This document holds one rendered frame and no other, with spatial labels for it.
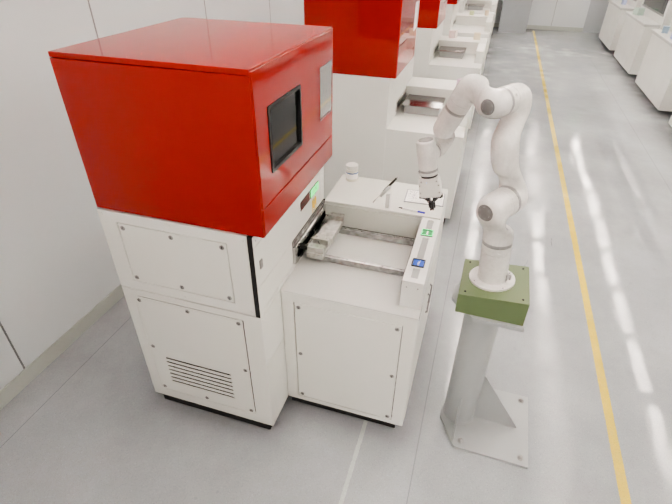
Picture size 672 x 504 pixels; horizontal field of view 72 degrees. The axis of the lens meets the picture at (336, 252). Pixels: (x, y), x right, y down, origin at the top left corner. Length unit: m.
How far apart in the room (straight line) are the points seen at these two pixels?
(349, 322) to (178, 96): 1.15
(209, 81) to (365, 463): 1.86
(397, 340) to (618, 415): 1.44
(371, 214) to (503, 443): 1.35
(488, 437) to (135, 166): 2.10
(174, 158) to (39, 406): 1.82
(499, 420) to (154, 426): 1.82
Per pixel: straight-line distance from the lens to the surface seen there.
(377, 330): 2.09
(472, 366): 2.37
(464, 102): 1.89
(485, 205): 1.84
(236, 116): 1.56
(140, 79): 1.72
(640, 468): 2.93
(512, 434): 2.75
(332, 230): 2.41
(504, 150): 1.82
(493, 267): 2.02
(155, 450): 2.70
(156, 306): 2.28
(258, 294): 1.90
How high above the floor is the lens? 2.15
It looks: 35 degrees down
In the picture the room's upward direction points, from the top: 1 degrees clockwise
